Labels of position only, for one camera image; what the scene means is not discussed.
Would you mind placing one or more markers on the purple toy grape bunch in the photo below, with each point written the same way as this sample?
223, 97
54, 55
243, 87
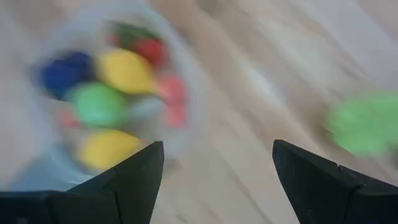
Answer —
65, 74

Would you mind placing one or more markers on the round green toy fruit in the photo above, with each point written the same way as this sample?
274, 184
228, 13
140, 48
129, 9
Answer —
96, 104

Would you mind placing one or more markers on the yellow toy lemon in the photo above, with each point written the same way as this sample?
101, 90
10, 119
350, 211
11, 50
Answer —
124, 71
105, 149

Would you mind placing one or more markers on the clear plastic container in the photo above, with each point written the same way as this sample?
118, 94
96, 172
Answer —
192, 62

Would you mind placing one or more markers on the red toy strawberry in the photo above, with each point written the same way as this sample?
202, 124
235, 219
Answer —
149, 49

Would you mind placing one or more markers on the small pink toy fruit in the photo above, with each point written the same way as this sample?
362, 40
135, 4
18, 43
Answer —
175, 116
172, 90
68, 118

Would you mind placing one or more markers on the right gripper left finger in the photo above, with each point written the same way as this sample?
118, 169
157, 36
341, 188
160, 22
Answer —
124, 193

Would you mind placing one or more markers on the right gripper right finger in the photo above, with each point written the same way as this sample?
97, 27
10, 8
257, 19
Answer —
326, 193

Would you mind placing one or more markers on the green leafy vegetable toy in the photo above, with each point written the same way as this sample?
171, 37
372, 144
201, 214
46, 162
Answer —
363, 124

